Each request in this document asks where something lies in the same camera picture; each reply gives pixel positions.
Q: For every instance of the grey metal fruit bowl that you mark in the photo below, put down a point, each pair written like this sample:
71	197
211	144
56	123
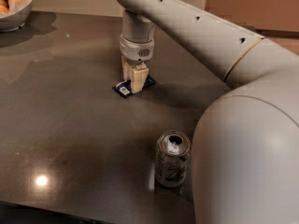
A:
16	18

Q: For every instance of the white green 7up can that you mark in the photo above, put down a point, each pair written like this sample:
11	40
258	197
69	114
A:
172	153

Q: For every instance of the orange fruit left edge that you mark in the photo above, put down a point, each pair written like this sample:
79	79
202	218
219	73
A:
4	7

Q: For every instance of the blue rxbar blueberry wrapper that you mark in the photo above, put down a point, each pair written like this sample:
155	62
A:
124	87

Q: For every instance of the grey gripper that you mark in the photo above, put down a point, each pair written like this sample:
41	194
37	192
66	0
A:
135	50

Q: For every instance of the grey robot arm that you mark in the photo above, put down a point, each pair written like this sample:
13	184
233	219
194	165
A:
245	148

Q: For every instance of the orange fruit lower middle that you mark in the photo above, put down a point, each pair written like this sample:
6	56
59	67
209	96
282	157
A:
14	4

